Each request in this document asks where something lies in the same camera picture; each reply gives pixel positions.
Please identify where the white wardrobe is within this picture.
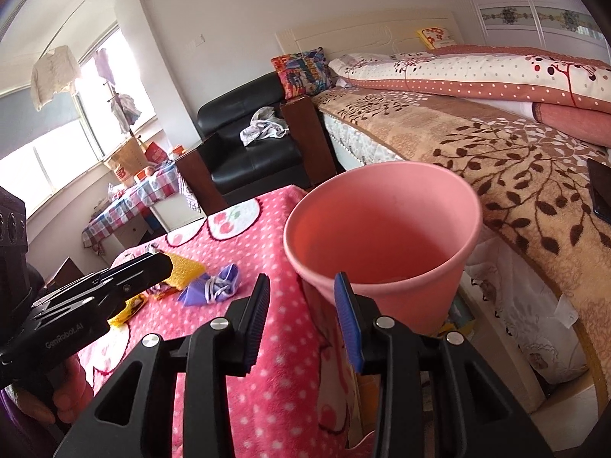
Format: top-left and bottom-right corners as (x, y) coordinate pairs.
(453, 0), (611, 66)

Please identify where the yellow sponge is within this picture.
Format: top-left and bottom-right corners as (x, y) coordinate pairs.
(165, 253), (207, 293)

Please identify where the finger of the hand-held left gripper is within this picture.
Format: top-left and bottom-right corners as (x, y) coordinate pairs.
(91, 251), (174, 303)

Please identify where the pink polka-dot blanket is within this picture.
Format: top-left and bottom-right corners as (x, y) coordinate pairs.
(76, 184), (379, 458)

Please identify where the black phone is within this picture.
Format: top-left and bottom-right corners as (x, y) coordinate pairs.
(585, 157), (611, 226)

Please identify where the pink folded blanket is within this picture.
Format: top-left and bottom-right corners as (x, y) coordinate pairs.
(531, 102), (611, 148)

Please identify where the pink plastic bucket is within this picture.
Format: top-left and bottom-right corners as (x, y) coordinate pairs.
(283, 161), (483, 337)

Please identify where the white crumpled cloth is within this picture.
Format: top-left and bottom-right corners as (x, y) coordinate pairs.
(238, 107), (290, 147)

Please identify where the yellow wrapper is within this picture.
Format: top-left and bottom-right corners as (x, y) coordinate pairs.
(109, 293), (149, 328)

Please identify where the coat rack with clothes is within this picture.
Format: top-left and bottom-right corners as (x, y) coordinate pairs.
(92, 48), (145, 146)

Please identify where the white cabinet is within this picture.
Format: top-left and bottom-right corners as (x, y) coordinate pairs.
(113, 190), (207, 250)

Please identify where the white hanging garment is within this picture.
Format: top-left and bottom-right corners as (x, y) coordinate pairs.
(31, 45), (82, 111)

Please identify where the person's left hand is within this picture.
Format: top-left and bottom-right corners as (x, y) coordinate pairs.
(14, 355), (96, 435)

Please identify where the black leather armchair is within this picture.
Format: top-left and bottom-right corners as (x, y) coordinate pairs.
(176, 73), (338, 215)

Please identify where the red box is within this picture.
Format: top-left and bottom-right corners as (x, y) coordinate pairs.
(142, 140), (168, 166)

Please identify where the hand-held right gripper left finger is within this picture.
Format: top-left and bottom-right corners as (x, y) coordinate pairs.
(57, 273), (272, 458)

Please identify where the brown leaf-print blanket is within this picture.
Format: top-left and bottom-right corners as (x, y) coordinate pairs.
(312, 87), (611, 392)

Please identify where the cream bed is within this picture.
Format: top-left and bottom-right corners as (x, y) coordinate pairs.
(275, 8), (611, 413)

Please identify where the floral dotted quilt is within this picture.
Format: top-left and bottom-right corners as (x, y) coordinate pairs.
(328, 44), (611, 116)

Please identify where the checkered tablecloth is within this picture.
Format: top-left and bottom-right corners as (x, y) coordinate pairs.
(81, 159), (202, 250)

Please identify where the colourful printed cushion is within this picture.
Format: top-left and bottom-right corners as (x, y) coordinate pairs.
(270, 47), (330, 101)

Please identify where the window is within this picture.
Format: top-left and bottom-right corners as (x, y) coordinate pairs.
(0, 21), (159, 223)

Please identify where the yellow floral pillow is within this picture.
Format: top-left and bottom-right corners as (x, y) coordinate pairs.
(416, 27), (460, 50)

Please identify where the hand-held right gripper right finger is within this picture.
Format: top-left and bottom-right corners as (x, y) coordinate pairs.
(333, 272), (555, 458)

